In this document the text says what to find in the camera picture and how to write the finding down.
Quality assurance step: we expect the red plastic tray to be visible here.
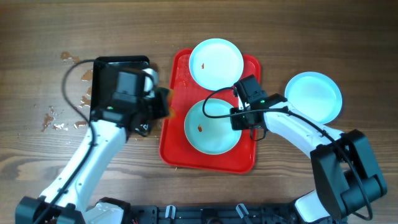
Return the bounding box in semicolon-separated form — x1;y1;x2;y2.
159;49;256;174

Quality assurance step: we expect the white plate with red speck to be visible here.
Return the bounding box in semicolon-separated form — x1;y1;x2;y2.
188;39;244;91

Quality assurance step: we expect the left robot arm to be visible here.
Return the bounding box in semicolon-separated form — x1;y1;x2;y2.
15;87;170;223

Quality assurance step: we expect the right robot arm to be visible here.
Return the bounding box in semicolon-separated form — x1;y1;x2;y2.
229;98;387;223

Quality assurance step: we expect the black water tray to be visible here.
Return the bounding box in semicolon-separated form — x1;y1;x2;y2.
89;55;151;133

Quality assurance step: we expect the green and orange sponge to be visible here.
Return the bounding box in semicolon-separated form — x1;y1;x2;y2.
166;89;175;119

